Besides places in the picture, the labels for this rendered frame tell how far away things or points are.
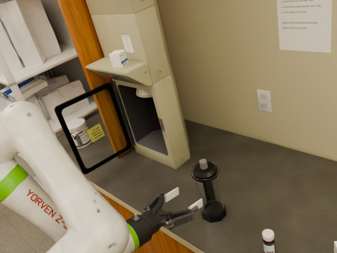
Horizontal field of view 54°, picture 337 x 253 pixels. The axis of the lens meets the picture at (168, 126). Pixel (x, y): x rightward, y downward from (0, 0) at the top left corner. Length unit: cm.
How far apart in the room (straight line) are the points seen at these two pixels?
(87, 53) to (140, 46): 36
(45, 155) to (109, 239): 28
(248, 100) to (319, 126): 36
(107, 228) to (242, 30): 109
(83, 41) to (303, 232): 123
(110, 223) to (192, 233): 58
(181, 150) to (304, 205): 62
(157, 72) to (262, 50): 48
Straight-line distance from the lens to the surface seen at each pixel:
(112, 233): 81
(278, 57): 152
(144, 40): 138
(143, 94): 155
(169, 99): 151
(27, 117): 98
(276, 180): 151
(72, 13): 162
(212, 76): 178
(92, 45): 167
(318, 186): 148
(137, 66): 137
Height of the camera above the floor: 193
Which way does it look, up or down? 29 degrees down
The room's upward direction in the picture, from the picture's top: 15 degrees counter-clockwise
